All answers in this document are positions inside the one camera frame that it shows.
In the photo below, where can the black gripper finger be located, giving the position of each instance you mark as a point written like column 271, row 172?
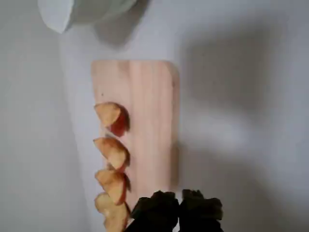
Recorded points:
column 198, row 212
column 157, row 212

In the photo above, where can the apple slice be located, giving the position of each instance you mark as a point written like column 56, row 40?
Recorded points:
column 113, row 152
column 108, row 210
column 108, row 181
column 107, row 113

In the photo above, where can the wooden cutting board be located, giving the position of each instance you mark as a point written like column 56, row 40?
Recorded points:
column 149, row 108

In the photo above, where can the white ceramic bowl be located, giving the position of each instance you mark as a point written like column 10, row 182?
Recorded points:
column 58, row 12

